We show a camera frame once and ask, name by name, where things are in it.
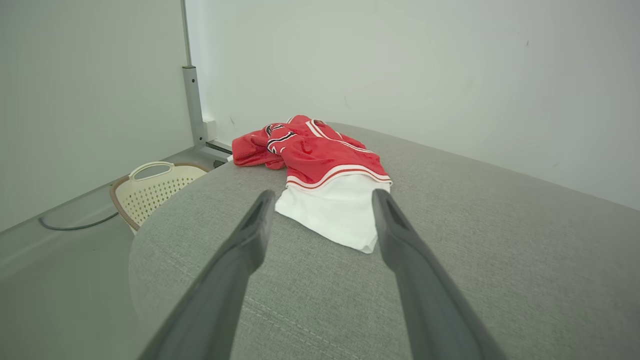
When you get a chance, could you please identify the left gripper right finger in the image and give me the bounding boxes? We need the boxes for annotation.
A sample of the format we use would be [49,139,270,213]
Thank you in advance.
[371,188,507,360]

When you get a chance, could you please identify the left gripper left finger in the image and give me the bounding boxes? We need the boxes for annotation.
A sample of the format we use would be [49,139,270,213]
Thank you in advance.
[139,189,277,360]

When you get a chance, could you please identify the red and white jersey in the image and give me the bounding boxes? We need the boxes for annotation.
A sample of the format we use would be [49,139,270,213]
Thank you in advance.
[231,114,394,255]

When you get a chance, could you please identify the cream plastic laundry basket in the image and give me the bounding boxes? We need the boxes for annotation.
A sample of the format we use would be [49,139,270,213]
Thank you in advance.
[109,161,211,235]

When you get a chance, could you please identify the thin dark floor cable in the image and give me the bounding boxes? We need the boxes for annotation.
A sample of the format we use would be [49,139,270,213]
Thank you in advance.
[38,211,121,232]

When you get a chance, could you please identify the grey metal post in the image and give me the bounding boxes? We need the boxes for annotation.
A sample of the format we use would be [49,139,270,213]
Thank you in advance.
[180,0,209,148]

